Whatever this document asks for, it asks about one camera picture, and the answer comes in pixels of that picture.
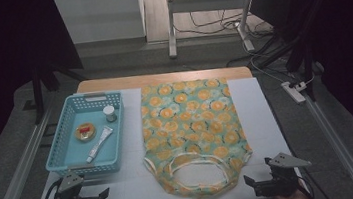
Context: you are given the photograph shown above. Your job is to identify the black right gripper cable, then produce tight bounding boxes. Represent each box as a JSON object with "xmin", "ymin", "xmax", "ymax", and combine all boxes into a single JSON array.
[{"xmin": 298, "ymin": 174, "xmax": 317, "ymax": 199}]

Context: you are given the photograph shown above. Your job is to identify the aluminium floor rail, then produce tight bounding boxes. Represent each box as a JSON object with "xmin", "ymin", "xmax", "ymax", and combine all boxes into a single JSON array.
[
  {"xmin": 0, "ymin": 103, "xmax": 64, "ymax": 199},
  {"xmin": 303, "ymin": 91, "xmax": 353, "ymax": 199}
]

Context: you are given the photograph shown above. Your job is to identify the white squeeze tube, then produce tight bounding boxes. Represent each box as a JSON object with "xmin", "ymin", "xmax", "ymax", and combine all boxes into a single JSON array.
[{"xmin": 81, "ymin": 124, "xmax": 118, "ymax": 164}]

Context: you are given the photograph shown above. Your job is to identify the white table mat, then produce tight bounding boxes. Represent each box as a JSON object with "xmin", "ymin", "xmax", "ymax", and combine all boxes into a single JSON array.
[{"xmin": 19, "ymin": 69, "xmax": 311, "ymax": 199}]

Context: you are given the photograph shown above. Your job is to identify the white cabinet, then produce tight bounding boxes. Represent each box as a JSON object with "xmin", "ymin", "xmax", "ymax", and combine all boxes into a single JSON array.
[{"xmin": 52, "ymin": 0, "xmax": 148, "ymax": 48}]

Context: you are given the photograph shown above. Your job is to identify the black metal stands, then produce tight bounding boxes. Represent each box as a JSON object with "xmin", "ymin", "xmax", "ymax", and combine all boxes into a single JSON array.
[{"xmin": 247, "ymin": 0, "xmax": 349, "ymax": 108}]

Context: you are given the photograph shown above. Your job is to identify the round yellow tin red label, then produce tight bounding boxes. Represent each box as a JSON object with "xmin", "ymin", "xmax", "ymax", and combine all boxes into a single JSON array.
[{"xmin": 73, "ymin": 121, "xmax": 99, "ymax": 144}]

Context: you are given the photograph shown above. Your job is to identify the blue plastic basket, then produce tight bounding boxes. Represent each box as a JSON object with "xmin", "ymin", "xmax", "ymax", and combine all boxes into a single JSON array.
[{"xmin": 38, "ymin": 89, "xmax": 132, "ymax": 181}]

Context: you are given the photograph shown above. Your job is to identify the white power strip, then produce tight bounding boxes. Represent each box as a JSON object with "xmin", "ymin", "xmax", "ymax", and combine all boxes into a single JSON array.
[{"xmin": 280, "ymin": 79, "xmax": 310, "ymax": 106}]

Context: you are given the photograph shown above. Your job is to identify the black tripod stand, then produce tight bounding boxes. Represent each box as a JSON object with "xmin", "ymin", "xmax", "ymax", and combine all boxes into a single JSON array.
[{"xmin": 28, "ymin": 59, "xmax": 90, "ymax": 125}]

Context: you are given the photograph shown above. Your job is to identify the white floor cable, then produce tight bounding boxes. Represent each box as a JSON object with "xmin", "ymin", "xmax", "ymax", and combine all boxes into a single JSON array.
[{"xmin": 241, "ymin": 30, "xmax": 317, "ymax": 93}]

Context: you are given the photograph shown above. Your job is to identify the black floor cables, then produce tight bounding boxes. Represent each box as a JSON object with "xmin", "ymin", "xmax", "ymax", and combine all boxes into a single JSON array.
[{"xmin": 171, "ymin": 0, "xmax": 276, "ymax": 47}]

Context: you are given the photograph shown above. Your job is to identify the white metal desk frame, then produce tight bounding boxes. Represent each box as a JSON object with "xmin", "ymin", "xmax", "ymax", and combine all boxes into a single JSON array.
[{"xmin": 162, "ymin": 0, "xmax": 264, "ymax": 61}]

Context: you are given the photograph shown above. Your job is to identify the small white-capped bottle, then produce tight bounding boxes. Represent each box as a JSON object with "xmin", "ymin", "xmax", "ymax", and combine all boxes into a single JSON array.
[{"xmin": 102, "ymin": 104, "xmax": 119, "ymax": 124}]

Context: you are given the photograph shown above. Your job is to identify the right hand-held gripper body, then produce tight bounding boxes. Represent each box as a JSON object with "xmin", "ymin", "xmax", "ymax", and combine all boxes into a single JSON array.
[{"xmin": 250, "ymin": 149, "xmax": 316, "ymax": 199}]

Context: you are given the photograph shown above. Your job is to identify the orange flower fabric bag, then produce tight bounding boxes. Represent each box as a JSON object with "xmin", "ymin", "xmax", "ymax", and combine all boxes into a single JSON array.
[{"xmin": 135, "ymin": 73, "xmax": 259, "ymax": 199}]

